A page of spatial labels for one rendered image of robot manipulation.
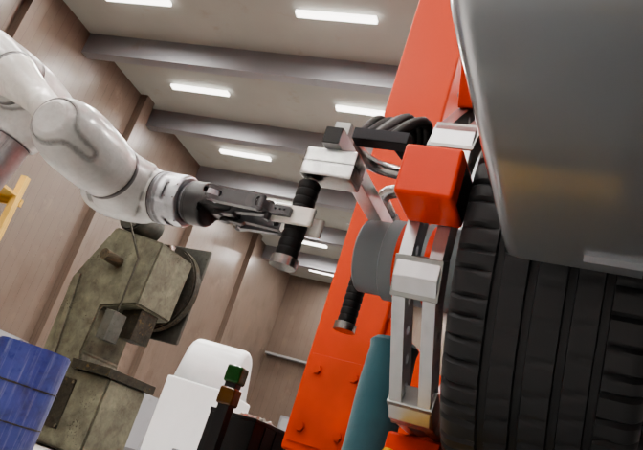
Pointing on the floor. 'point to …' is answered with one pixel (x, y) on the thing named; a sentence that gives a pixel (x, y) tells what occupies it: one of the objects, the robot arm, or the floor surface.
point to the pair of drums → (27, 391)
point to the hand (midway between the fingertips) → (298, 220)
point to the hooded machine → (193, 395)
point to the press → (117, 332)
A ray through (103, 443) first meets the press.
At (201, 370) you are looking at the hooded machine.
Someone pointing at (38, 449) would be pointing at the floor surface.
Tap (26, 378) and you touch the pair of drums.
